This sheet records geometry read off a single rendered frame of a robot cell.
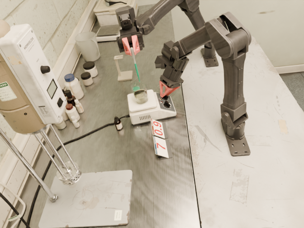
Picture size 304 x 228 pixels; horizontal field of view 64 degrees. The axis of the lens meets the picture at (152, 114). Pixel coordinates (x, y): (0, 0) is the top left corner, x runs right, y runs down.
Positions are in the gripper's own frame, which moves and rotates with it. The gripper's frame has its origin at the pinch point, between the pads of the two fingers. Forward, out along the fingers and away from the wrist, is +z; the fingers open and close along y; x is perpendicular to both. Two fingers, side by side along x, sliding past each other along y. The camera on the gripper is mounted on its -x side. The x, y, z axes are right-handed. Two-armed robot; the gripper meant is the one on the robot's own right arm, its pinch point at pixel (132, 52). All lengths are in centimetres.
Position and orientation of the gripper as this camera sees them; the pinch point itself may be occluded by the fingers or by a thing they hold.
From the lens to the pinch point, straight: 93.8
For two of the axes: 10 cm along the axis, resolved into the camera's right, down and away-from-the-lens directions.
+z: 1.6, 6.7, -7.3
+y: 9.7, -2.2, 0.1
